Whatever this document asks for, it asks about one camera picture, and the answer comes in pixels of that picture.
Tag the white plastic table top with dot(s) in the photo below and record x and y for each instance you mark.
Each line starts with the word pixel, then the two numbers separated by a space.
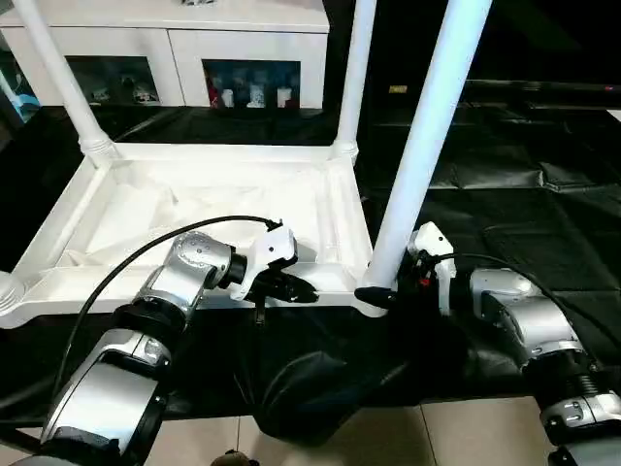
pixel 218 194

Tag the white plastic table leg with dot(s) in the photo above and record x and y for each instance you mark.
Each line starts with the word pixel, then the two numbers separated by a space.
pixel 63 73
pixel 427 121
pixel 356 73
pixel 7 291

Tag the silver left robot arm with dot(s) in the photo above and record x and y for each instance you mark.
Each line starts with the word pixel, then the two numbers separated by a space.
pixel 194 262

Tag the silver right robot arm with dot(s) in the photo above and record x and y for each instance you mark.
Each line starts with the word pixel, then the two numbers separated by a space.
pixel 533 320

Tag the black plastic mat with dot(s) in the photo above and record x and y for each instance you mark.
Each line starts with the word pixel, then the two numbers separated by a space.
pixel 533 194

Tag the dark rounded robot foot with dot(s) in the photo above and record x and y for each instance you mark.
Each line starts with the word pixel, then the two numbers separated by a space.
pixel 234 457

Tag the white bottle with dark cap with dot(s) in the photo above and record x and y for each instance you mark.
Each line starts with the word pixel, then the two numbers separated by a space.
pixel 228 97

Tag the white cabinet with glass doors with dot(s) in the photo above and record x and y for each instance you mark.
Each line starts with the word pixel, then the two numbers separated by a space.
pixel 194 39

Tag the dark grey device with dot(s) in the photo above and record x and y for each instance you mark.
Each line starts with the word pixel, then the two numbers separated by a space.
pixel 194 2

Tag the black metal workbench leg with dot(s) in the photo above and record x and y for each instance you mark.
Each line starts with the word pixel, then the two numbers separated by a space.
pixel 19 437

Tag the teal plastic stool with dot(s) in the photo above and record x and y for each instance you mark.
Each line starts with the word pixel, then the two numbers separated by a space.
pixel 24 102

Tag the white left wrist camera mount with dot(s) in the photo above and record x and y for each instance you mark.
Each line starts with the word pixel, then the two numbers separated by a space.
pixel 271 247

